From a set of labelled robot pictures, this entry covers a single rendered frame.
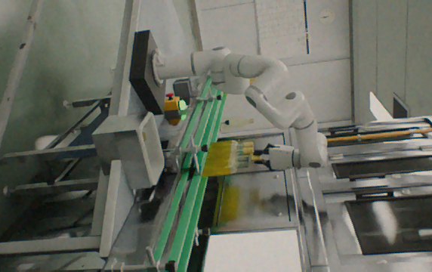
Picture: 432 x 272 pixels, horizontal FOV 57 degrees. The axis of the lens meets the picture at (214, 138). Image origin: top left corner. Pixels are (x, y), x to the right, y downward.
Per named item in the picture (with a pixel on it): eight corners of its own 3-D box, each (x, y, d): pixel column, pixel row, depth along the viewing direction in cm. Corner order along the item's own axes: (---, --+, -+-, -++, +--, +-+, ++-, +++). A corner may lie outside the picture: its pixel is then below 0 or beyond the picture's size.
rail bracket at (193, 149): (180, 177, 157) (211, 174, 155) (172, 138, 150) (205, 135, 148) (182, 174, 160) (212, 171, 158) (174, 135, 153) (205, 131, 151)
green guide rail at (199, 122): (178, 153, 158) (198, 151, 157) (177, 150, 157) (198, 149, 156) (219, 54, 316) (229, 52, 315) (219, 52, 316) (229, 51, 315)
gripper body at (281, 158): (299, 165, 171) (273, 163, 175) (297, 143, 167) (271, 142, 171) (296, 173, 165) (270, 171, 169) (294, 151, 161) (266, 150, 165)
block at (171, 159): (162, 174, 157) (180, 173, 156) (157, 153, 154) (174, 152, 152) (164, 171, 161) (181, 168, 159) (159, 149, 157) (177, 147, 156)
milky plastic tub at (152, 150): (131, 190, 139) (155, 187, 138) (114, 131, 131) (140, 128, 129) (143, 166, 155) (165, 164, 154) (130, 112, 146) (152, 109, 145)
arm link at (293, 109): (286, 101, 155) (261, 128, 153) (266, 61, 142) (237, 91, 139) (319, 114, 143) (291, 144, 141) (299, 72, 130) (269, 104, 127)
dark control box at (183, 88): (175, 97, 217) (190, 96, 215) (172, 84, 214) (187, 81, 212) (177, 93, 224) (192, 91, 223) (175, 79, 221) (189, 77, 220)
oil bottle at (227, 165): (187, 178, 170) (237, 174, 167) (185, 167, 168) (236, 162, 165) (189, 172, 175) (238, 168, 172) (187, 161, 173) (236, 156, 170)
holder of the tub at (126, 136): (133, 202, 142) (154, 201, 140) (113, 131, 131) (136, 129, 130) (146, 178, 157) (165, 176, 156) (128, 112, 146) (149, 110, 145)
